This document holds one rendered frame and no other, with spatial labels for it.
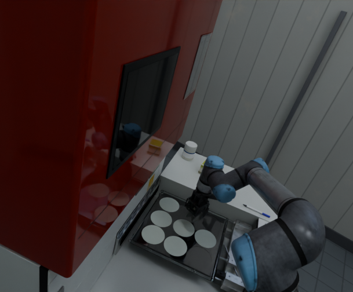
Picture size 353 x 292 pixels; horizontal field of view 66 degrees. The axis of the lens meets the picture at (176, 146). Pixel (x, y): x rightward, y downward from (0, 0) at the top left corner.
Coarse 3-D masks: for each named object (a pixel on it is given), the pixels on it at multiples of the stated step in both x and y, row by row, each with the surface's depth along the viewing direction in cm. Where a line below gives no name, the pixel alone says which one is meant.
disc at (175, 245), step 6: (168, 240) 115; (174, 240) 116; (180, 240) 116; (168, 246) 112; (174, 246) 113; (180, 246) 114; (186, 246) 115; (168, 252) 110; (174, 252) 111; (180, 252) 111
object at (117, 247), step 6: (156, 186) 136; (150, 192) 131; (156, 192) 143; (150, 198) 138; (144, 204) 125; (138, 210) 119; (144, 210) 131; (138, 216) 126; (132, 222) 115; (126, 228) 109; (132, 228) 120; (120, 234) 106; (126, 234) 116; (120, 240) 106; (114, 246) 106; (120, 246) 110; (114, 252) 108
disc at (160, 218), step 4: (156, 212) 127; (160, 212) 128; (164, 212) 128; (152, 216) 124; (156, 216) 125; (160, 216) 125; (164, 216) 126; (168, 216) 127; (152, 220) 122; (156, 220) 123; (160, 220) 123; (164, 220) 124; (168, 220) 125; (156, 224) 121; (160, 224) 121; (164, 224) 122; (168, 224) 122
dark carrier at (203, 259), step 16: (160, 208) 130; (144, 224) 119; (192, 224) 126; (208, 224) 129; (144, 240) 112; (192, 240) 118; (176, 256) 109; (192, 256) 111; (208, 256) 113; (208, 272) 106
